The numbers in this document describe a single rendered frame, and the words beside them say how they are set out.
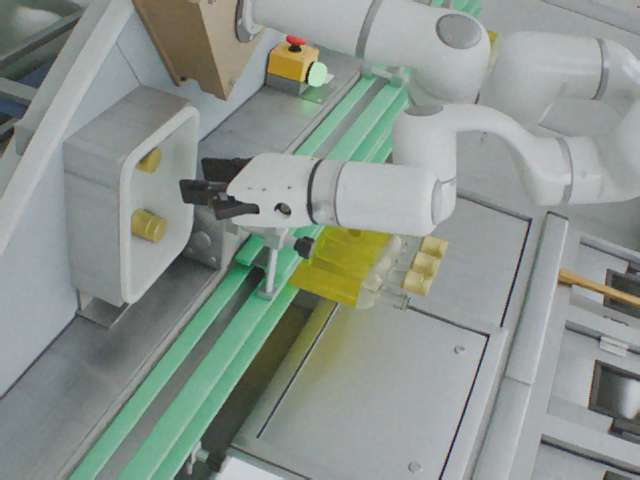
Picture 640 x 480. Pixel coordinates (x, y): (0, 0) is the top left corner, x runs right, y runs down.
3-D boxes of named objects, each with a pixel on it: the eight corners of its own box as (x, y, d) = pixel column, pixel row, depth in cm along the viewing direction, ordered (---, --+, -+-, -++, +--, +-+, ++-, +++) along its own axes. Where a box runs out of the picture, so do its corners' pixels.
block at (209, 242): (178, 258, 114) (220, 274, 113) (181, 206, 108) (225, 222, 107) (190, 245, 117) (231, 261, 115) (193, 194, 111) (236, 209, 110)
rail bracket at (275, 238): (220, 283, 114) (298, 314, 111) (228, 189, 104) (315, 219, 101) (229, 272, 116) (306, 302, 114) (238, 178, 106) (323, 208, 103)
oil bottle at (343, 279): (248, 270, 128) (371, 316, 123) (252, 243, 124) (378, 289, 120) (263, 252, 132) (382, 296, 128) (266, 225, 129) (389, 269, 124)
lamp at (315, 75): (303, 87, 140) (318, 92, 139) (306, 65, 137) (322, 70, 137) (312, 78, 144) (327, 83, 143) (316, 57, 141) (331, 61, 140)
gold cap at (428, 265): (408, 274, 132) (432, 283, 132) (412, 260, 130) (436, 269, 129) (415, 260, 135) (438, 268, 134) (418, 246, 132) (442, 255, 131)
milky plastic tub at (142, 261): (73, 288, 98) (127, 313, 96) (64, 142, 84) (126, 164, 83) (140, 220, 111) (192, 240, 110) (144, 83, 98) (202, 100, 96)
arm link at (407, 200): (462, 141, 92) (461, 215, 95) (378, 134, 96) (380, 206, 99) (430, 182, 79) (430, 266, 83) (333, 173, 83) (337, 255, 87)
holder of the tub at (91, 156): (73, 315, 101) (120, 337, 100) (62, 141, 85) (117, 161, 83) (137, 248, 115) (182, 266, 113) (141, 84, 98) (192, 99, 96)
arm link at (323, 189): (334, 247, 86) (310, 244, 87) (360, 206, 92) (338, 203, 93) (326, 187, 82) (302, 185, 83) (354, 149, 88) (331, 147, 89)
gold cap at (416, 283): (399, 293, 128) (424, 302, 127) (403, 276, 125) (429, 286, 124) (405, 280, 130) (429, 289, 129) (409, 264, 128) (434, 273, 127)
